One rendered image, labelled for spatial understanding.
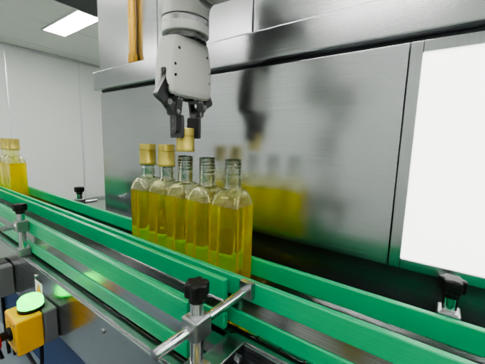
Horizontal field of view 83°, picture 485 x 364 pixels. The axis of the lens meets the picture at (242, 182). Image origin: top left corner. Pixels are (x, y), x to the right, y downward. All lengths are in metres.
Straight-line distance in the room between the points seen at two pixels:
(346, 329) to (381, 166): 0.25
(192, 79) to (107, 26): 0.63
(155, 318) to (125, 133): 0.66
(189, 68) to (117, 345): 0.47
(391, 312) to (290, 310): 0.13
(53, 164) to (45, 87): 1.44
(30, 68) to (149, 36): 5.73
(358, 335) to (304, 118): 0.35
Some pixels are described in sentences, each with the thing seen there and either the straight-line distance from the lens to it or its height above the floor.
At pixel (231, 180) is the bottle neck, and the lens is 0.45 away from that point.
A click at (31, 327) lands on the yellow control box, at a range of 0.73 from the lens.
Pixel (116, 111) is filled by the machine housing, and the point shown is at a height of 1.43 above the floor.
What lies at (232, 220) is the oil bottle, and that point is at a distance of 0.44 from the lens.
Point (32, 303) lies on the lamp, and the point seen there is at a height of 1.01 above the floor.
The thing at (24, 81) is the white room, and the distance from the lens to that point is 6.51.
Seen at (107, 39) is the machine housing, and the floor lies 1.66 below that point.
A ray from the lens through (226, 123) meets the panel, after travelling 0.63.
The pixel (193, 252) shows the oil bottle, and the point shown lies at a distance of 0.52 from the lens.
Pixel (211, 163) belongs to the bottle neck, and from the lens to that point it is 0.49.
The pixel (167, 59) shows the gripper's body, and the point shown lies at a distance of 0.52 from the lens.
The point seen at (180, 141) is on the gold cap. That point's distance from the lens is 0.52.
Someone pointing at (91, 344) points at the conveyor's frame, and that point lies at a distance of 0.63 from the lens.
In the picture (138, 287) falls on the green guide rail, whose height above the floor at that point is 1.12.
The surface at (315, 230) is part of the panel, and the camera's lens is 0.54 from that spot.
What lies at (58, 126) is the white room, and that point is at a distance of 6.61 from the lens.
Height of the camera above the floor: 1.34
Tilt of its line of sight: 8 degrees down
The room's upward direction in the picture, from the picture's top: 2 degrees clockwise
